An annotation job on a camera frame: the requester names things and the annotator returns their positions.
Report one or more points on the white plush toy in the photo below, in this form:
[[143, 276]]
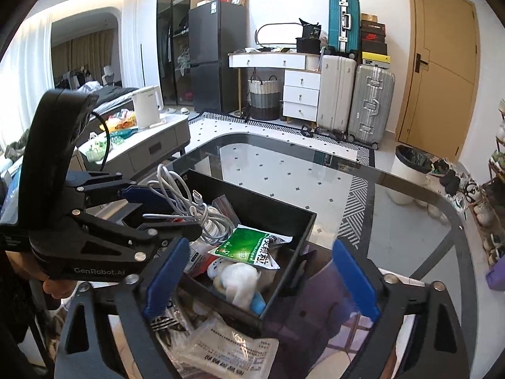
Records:
[[240, 280]]

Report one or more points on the black bag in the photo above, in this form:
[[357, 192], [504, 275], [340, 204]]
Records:
[[307, 41]]

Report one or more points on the white office chair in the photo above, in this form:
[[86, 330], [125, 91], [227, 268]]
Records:
[[109, 75]]

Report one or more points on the oval mirror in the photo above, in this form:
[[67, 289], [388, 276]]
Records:
[[276, 34]]

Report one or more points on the yellow and black shoe box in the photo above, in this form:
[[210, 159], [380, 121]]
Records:
[[376, 59]]

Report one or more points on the collection of racked shoes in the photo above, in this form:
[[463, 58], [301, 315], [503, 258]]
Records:
[[495, 241]]

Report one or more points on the white electric kettle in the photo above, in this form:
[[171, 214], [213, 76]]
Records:
[[146, 106]]

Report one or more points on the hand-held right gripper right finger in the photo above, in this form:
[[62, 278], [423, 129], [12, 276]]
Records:
[[357, 280]]

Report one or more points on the black shoe box red logo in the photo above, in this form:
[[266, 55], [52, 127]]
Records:
[[373, 37]]

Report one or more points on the grey side table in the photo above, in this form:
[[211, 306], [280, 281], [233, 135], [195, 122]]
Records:
[[158, 142]]

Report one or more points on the brown shoe box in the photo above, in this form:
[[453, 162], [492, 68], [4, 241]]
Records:
[[369, 17]]

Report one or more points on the pile of colourful snack bags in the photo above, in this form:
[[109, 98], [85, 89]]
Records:
[[118, 126]]

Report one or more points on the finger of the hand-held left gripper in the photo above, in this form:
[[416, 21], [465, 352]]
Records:
[[150, 195], [173, 231]]

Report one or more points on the wooden door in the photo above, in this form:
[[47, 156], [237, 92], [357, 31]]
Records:
[[438, 67]]

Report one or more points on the silver suitcase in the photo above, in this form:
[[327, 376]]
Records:
[[371, 102]]

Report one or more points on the teal suitcase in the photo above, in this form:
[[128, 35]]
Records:
[[343, 23]]

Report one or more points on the white trash bin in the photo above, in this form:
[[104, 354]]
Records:
[[406, 177]]

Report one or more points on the white dressing table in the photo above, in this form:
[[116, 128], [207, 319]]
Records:
[[300, 87]]

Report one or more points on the white suitcase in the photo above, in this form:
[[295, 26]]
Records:
[[335, 94]]

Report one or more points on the black and white striped packet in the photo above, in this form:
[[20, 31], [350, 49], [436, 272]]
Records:
[[169, 321]]

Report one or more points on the glass door wardrobe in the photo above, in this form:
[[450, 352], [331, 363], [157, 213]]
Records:
[[173, 39]]

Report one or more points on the beige curtain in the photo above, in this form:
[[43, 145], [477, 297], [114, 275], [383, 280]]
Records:
[[86, 57]]

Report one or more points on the white sheer curtain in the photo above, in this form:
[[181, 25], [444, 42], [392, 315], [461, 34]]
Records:
[[27, 75]]

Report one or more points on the red and white packet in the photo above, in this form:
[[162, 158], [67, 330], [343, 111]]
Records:
[[197, 260]]

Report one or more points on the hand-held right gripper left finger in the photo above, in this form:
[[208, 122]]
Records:
[[165, 280]]

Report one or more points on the green packet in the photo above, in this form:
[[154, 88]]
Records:
[[244, 246]]

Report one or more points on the black storage box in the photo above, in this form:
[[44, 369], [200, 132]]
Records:
[[276, 209]]

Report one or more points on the bed with dark bedding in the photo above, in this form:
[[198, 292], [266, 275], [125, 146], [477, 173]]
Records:
[[114, 94]]

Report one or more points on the clear plastic packet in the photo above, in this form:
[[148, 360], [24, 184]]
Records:
[[229, 347]]

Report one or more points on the woven laundry basket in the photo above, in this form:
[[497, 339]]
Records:
[[264, 98]]

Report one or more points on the dark grey fridge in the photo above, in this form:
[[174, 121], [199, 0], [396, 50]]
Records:
[[217, 55]]

